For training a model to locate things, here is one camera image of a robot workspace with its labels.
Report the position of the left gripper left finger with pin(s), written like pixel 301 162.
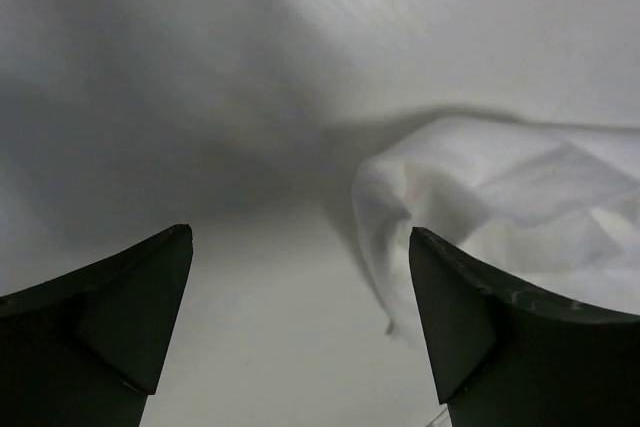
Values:
pixel 88 348

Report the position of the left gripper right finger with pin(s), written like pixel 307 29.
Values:
pixel 507 353

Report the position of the white printed t-shirt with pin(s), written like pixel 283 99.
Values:
pixel 553 205

